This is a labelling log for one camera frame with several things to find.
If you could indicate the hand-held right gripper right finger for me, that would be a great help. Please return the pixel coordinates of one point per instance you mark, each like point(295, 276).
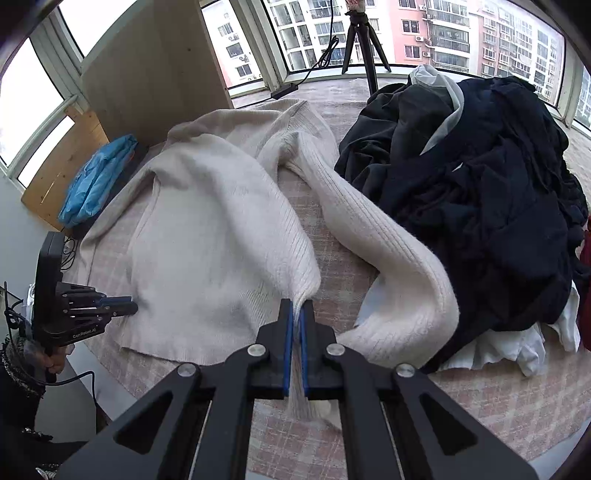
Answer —
point(304, 332)

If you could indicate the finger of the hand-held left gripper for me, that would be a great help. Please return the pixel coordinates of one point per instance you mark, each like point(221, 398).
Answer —
point(115, 301)
point(124, 310)

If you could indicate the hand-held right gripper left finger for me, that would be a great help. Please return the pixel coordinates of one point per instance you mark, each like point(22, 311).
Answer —
point(287, 332)

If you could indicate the cream knit sweater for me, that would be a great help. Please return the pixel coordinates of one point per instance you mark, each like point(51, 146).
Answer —
point(207, 221)

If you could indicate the person's left forearm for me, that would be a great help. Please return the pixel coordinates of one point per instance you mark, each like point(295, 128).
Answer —
point(21, 369)

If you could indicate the pile of dark clothes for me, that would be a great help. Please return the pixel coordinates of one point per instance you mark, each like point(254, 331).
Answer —
point(485, 207)

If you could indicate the person's left hand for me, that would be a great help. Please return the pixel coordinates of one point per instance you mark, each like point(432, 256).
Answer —
point(56, 367)

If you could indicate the blue striped garment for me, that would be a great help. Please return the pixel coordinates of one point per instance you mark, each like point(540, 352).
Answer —
point(97, 180)

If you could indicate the person's black tweed jacket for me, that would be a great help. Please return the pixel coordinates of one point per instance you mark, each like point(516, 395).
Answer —
point(27, 443)

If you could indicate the pine wood board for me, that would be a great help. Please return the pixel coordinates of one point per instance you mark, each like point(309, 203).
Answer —
point(55, 170)

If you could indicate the pink checked blanket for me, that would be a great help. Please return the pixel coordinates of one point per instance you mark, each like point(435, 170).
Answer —
point(485, 406)

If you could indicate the window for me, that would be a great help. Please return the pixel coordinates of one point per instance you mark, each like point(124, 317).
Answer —
point(27, 106)

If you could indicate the grey-brown wood board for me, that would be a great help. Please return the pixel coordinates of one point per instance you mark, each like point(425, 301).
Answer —
point(152, 69)

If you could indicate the grey white garment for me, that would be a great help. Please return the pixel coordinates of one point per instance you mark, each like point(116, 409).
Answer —
point(438, 81)

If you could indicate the black tripod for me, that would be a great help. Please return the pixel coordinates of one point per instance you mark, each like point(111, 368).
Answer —
point(367, 41)

